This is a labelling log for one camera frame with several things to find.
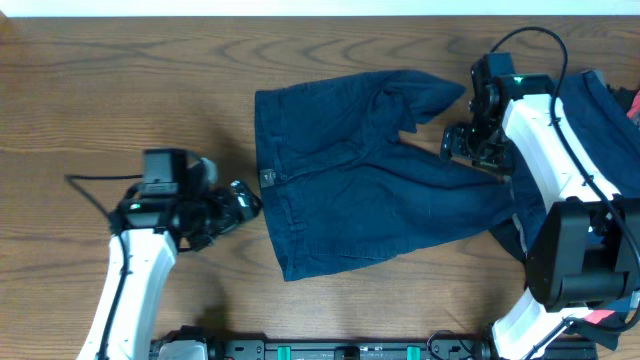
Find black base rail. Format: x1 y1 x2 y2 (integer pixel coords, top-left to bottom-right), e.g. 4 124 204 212
148 326 497 360

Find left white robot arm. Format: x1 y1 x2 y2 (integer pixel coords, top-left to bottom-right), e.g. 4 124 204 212
78 148 262 359

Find dark navy shorts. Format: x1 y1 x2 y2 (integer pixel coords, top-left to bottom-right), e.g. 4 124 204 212
255 70 515 281

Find red garment in pile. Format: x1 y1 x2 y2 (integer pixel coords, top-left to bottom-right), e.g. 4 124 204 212
582 89 640 324

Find blue denim garment pile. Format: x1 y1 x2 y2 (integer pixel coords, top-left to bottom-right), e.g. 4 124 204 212
490 71 639 262

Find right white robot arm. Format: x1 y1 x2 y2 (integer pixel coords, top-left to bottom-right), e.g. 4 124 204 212
440 52 639 359

